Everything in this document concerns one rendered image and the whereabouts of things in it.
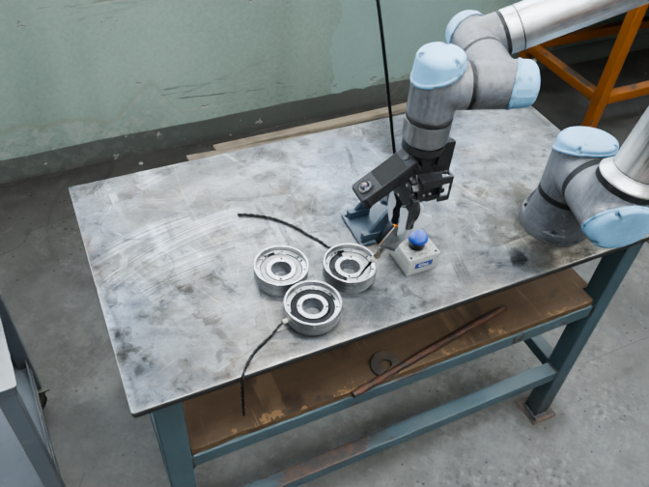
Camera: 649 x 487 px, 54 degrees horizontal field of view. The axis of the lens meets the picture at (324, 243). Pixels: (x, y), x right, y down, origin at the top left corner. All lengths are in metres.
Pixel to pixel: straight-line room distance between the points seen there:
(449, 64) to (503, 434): 1.36
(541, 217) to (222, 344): 0.71
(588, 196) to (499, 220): 0.26
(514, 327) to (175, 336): 0.81
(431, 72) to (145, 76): 1.89
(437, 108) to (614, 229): 0.44
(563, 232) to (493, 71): 0.52
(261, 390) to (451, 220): 0.55
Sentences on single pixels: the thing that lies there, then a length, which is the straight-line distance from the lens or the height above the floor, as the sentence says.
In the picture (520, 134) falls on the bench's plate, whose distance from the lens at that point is 1.75.
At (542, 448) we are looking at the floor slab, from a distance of 2.10.
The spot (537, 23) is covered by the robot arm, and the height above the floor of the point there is 1.28.
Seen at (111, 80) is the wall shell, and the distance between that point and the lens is 2.71.
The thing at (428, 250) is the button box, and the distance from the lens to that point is 1.28.
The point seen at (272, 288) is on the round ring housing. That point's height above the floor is 0.83.
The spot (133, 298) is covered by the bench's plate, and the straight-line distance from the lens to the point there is 1.25.
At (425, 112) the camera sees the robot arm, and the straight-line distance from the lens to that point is 0.99.
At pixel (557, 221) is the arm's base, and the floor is 0.85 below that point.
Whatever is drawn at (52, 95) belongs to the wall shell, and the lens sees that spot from 2.71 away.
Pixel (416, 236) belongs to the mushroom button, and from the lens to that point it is 1.26.
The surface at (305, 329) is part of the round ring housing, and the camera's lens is 1.14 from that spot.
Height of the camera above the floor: 1.73
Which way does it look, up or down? 45 degrees down
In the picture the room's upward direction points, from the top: 5 degrees clockwise
